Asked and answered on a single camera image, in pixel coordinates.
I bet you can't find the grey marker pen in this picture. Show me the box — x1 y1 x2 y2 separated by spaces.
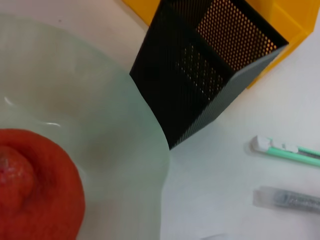
252 186 320 215

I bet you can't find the black mesh pen holder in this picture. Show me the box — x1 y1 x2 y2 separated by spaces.
129 0 290 151

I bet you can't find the yellow plastic storage bin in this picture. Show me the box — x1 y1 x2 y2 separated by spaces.
121 0 320 90

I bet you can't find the translucent green wavy glass bowl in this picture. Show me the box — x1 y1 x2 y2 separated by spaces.
0 13 171 240

